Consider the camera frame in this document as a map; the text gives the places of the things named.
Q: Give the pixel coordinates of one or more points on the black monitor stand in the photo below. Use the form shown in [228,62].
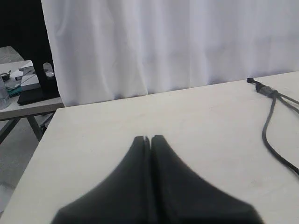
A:
[48,90]

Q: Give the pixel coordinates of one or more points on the grey side table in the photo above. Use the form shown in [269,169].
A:
[12,112]

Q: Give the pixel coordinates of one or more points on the white curtain backdrop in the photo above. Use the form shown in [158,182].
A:
[110,49]

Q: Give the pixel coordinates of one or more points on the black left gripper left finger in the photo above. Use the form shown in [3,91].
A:
[119,199]

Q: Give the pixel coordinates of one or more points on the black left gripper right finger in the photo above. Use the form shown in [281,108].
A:
[183,197]

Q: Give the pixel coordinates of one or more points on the white cardboard box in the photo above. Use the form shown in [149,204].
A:
[29,79]

